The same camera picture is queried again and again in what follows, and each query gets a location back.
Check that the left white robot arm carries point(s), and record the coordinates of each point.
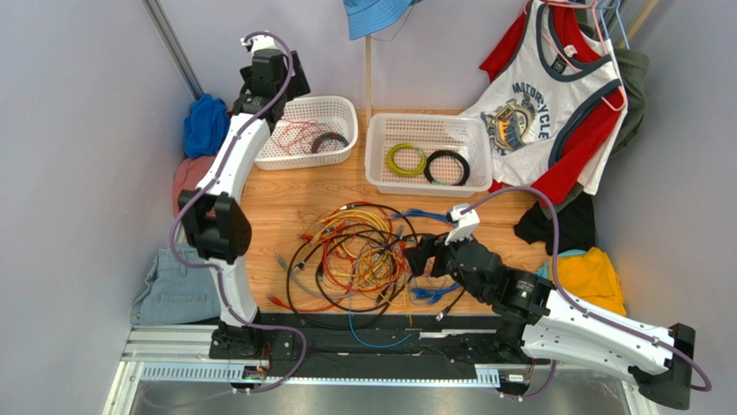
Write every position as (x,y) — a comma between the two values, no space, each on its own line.
(211,216)

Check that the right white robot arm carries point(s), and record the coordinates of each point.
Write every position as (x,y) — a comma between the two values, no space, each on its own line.
(544,321)

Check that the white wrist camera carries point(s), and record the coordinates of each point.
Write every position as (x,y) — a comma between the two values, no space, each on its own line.
(464,220)
(258,43)

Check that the white motorcycle tank top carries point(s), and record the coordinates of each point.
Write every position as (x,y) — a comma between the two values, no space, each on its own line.
(547,115)

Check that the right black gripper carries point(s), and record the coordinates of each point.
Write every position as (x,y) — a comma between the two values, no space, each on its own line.
(436,259)

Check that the red shirt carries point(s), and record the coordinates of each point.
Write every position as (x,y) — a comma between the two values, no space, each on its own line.
(570,167)

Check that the right white plastic basket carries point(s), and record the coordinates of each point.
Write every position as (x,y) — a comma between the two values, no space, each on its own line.
(427,154)

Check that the black cloth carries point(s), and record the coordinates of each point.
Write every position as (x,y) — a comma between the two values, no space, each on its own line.
(576,222)

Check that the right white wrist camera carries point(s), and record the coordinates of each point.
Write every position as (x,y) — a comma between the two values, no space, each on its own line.
(464,220)

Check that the white plastic basket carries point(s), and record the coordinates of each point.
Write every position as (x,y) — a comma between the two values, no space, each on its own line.
(427,154)
(313,132)

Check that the left white plastic basket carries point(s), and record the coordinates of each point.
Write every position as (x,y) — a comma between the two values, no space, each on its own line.
(313,132)

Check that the aluminium frame post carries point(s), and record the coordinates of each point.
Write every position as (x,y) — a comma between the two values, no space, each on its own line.
(163,26)

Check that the pink cloth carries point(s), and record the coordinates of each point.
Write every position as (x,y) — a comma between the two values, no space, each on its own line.
(188,174)

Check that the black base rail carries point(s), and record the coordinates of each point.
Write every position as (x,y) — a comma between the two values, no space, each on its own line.
(458,351)

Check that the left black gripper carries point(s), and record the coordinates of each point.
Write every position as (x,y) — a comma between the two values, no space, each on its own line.
(298,84)

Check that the light blue jeans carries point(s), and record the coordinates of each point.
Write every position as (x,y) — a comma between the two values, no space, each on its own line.
(175,294)

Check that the blue bucket hat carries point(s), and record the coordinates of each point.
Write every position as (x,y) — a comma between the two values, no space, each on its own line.
(366,17)

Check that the yellow cloth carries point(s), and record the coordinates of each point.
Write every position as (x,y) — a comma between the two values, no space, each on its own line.
(591,276)

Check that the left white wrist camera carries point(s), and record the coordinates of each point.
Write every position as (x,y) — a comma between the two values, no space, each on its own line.
(258,43)

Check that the blue cloth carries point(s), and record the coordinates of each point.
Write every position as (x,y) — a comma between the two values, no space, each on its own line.
(205,127)

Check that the dark green garment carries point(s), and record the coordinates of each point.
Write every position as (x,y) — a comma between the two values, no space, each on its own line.
(633,66)

